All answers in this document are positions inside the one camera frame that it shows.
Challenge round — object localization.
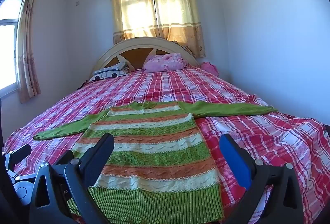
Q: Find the yellow orange window curtain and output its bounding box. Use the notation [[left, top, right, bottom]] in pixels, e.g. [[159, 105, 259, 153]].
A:
[[111, 0, 206, 58]]

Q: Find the red plaid bedsheet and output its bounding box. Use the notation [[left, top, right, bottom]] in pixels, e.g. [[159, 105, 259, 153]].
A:
[[3, 65, 329, 224]]

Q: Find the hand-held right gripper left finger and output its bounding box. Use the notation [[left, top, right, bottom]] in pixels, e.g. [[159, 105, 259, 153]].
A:
[[29, 133, 115, 224]]

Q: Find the side window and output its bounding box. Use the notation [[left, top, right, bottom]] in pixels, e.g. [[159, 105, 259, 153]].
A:
[[0, 0, 27, 97]]

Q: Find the cream arched headboard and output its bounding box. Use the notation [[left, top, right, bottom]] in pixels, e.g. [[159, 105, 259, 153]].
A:
[[89, 36, 200, 80]]

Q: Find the pink pillow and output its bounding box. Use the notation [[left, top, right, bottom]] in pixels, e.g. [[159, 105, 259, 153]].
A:
[[143, 53, 186, 73]]

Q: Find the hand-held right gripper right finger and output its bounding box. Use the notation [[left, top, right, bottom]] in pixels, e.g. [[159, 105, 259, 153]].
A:
[[219, 133, 304, 224]]

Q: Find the pink cloth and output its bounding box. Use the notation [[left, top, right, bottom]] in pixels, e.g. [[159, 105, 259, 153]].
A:
[[200, 61, 219, 77]]

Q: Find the white printed pillow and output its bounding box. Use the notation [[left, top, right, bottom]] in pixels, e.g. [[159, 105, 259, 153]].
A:
[[92, 61, 129, 82]]

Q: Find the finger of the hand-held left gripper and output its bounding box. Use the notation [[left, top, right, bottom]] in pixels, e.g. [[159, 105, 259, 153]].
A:
[[5, 145, 32, 171]]

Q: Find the green orange striped knit sweater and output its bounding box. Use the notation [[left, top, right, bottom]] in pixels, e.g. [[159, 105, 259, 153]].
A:
[[33, 101, 278, 223]]

